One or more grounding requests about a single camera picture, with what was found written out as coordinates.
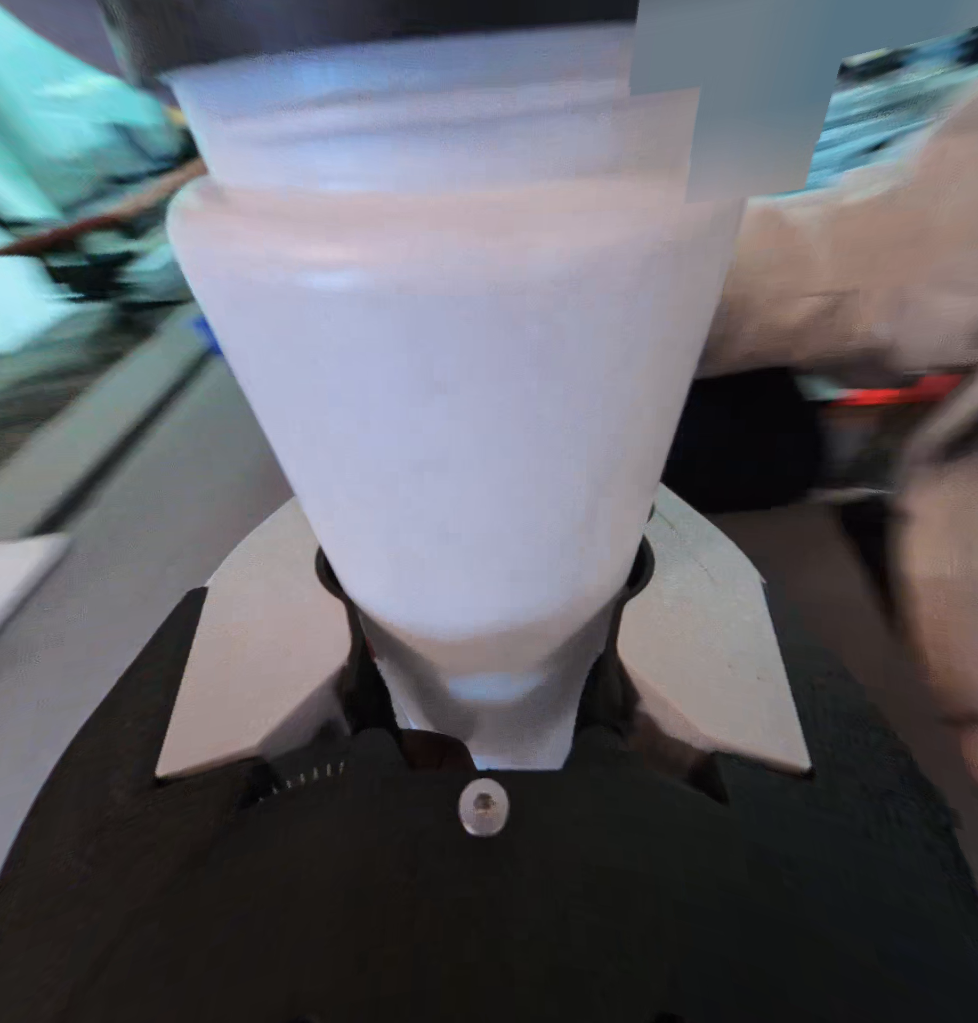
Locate white plastic bottle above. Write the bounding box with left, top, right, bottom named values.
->
left=167, top=24, right=746, bottom=772

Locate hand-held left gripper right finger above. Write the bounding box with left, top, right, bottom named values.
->
left=615, top=483, right=813, bottom=780

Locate wooden desk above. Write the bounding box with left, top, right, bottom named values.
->
left=0, top=158, right=208, bottom=258

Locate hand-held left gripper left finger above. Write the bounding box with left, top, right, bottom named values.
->
left=155, top=499, right=363, bottom=780

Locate black bottle lid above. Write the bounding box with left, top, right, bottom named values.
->
left=97, top=0, right=642, bottom=81

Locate person's right forearm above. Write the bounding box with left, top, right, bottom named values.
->
left=697, top=72, right=978, bottom=380

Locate wooden instruction board stand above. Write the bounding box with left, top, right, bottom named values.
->
left=0, top=534, right=72, bottom=652

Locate person's left hand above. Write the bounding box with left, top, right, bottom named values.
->
left=401, top=731, right=472, bottom=772

